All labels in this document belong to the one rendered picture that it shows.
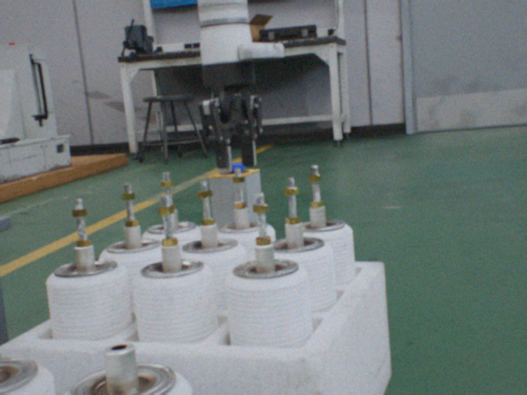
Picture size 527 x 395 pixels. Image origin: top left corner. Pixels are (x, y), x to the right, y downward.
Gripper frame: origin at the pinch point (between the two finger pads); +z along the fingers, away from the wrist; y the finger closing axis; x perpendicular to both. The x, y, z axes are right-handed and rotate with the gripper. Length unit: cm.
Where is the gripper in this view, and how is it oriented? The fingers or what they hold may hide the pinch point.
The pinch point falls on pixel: (237, 160)
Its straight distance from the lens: 106.2
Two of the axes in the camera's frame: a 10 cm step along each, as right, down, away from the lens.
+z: 0.8, 9.8, 1.5
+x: 8.7, 0.0, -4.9
